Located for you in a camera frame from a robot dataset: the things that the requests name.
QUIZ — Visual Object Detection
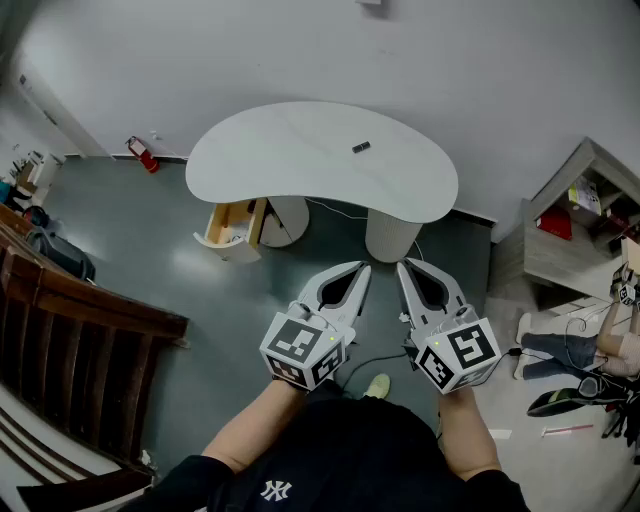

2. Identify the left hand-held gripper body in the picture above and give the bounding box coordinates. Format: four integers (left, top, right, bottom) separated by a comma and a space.
258, 299, 359, 394

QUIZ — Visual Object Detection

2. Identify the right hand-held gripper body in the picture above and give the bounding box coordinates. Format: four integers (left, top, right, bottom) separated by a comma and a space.
402, 304, 503, 396

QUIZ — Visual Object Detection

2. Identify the person's left forearm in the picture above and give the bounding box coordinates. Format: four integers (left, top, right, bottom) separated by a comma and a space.
201, 377, 311, 474

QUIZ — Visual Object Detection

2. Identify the person's right forearm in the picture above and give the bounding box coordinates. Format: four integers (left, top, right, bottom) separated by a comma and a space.
438, 387, 503, 484

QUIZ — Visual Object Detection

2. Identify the white kidney-shaped table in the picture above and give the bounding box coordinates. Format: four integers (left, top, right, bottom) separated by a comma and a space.
184, 101, 460, 264

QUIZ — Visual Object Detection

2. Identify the person's pale shoe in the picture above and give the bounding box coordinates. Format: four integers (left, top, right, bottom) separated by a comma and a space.
363, 373, 392, 400

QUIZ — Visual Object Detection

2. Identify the black green device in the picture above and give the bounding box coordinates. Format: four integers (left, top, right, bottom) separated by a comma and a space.
527, 377, 609, 419

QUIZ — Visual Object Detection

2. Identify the grey wooden shelf unit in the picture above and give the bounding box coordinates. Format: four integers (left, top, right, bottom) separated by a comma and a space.
521, 137, 640, 311

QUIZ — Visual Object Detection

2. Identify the person's black clothing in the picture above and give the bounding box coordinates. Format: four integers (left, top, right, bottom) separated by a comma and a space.
117, 379, 531, 512

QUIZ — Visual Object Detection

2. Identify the red flat box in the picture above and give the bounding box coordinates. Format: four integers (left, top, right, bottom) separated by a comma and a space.
534, 207, 575, 242

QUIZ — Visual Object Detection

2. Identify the pink white stick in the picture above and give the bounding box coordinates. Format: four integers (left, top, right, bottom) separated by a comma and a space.
542, 423, 595, 438

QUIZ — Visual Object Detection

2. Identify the yellow box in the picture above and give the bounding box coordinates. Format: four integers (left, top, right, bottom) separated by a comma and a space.
568, 180, 604, 217

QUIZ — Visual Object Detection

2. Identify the black metal stand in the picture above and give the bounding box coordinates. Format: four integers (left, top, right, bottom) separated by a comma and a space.
599, 387, 640, 466

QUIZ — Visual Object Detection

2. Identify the brown wooden stair railing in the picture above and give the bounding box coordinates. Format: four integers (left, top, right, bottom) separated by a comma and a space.
0, 202, 190, 474

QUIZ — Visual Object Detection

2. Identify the red fire extinguisher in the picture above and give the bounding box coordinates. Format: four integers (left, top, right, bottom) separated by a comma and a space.
124, 134, 161, 175

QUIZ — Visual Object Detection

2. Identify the black bulky bag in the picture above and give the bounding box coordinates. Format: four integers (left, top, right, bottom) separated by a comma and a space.
24, 227, 97, 284

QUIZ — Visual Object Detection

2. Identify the red and black helmet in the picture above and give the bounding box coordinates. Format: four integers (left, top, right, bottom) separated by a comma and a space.
22, 204, 51, 229

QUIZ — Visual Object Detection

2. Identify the white carton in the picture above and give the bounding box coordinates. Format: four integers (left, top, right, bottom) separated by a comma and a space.
27, 151, 65, 189

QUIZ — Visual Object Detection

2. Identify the white curved staircase side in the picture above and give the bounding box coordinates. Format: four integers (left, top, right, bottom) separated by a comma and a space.
0, 384, 154, 512

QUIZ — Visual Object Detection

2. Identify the black cable with adapter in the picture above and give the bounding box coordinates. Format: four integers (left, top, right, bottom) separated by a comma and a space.
467, 344, 526, 386

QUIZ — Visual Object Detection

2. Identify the black floor cable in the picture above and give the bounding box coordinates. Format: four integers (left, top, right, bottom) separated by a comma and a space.
344, 349, 414, 391

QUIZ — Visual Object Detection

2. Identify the thin white cable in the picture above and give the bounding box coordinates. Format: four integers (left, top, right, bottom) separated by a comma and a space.
303, 196, 369, 221

